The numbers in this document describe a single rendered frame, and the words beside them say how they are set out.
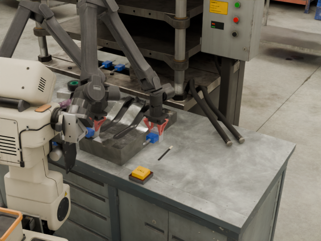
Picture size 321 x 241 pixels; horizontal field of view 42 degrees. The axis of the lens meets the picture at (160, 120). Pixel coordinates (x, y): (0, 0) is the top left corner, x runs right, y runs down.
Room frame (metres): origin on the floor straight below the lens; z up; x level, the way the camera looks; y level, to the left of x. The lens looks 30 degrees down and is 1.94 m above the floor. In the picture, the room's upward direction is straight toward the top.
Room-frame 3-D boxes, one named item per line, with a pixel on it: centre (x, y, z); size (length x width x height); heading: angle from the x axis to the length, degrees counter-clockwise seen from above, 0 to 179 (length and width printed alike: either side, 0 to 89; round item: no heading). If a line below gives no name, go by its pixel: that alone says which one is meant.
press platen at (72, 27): (2.91, 0.16, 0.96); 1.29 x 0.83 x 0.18; 57
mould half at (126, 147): (1.85, 0.16, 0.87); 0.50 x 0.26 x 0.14; 147
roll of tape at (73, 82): (2.18, 0.49, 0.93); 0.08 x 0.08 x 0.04
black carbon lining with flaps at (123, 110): (1.84, 0.17, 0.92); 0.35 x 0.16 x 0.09; 147
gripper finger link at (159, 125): (1.63, 0.01, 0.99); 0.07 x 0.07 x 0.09; 57
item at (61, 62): (2.91, 0.18, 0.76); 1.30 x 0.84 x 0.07; 57
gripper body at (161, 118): (1.63, 0.02, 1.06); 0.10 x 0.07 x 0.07; 57
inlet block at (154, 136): (1.60, 0.04, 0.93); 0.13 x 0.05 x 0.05; 146
